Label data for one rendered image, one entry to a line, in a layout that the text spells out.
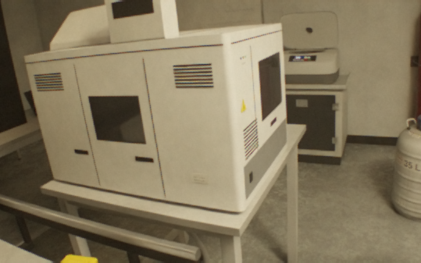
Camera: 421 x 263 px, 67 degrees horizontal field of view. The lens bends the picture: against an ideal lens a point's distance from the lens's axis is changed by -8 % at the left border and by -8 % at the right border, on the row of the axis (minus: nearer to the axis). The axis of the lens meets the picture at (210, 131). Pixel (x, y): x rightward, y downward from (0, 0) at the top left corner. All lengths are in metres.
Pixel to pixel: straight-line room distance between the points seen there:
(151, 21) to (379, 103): 3.24
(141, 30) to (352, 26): 3.04
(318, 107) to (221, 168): 2.38
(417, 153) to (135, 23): 2.01
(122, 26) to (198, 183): 0.53
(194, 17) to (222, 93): 3.44
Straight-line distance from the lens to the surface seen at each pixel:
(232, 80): 0.92
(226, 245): 1.13
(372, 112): 3.98
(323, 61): 3.28
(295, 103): 3.34
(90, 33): 1.36
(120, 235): 0.90
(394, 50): 3.86
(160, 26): 0.99
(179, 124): 1.02
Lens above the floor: 1.48
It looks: 18 degrees down
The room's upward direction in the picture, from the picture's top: 6 degrees counter-clockwise
